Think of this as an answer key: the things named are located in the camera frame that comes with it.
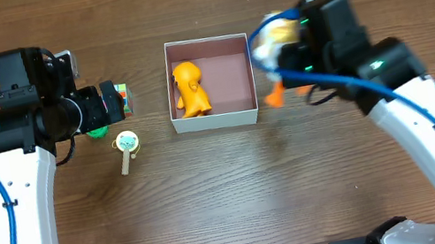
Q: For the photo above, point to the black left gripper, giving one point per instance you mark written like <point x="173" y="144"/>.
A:
<point x="111" y="101"/>

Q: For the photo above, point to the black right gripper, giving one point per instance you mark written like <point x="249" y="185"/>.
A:
<point x="292" y="60"/>

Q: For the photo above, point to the colourful puzzle cube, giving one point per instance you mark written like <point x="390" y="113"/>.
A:
<point x="128" y="99"/>

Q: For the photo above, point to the white plush duck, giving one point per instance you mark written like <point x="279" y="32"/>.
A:
<point x="272" y="38"/>

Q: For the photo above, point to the orange dinosaur toy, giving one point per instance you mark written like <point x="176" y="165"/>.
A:
<point x="193" y="99"/>

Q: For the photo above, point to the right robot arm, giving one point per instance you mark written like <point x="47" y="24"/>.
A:
<point x="385" y="80"/>

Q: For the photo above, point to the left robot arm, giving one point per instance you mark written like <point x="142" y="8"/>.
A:
<point x="40" y="106"/>

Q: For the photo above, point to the green round plastic toy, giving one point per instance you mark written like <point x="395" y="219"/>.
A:
<point x="98" y="133"/>

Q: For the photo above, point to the wooden cat rattle drum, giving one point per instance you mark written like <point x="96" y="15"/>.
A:
<point x="129" y="144"/>

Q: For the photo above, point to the white open cardboard box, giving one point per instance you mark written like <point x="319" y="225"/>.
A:
<point x="227" y="78"/>

